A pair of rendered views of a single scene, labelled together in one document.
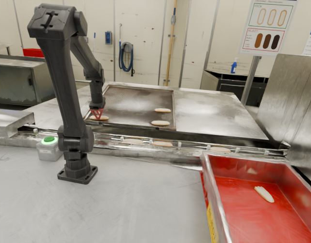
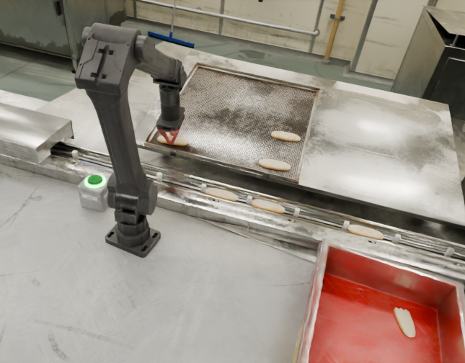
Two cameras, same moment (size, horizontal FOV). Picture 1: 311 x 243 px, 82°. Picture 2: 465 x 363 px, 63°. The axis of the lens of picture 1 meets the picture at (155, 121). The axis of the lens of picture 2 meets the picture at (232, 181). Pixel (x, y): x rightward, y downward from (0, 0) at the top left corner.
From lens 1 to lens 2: 32 cm
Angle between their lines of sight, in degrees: 17
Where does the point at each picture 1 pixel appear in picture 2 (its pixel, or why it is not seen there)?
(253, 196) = (386, 322)
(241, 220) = (347, 353)
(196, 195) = (296, 303)
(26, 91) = (51, 26)
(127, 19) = not seen: outside the picture
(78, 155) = (133, 219)
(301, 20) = not seen: outside the picture
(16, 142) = (50, 172)
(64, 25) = (120, 76)
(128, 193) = (198, 281)
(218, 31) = not seen: outside the picture
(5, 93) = (15, 26)
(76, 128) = (133, 186)
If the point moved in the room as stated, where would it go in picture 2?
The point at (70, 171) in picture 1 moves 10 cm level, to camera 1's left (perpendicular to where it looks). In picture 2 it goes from (122, 238) to (85, 227)
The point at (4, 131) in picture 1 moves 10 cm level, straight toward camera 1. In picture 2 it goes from (33, 154) to (38, 174)
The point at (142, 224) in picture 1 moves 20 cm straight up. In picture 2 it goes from (207, 329) to (215, 271)
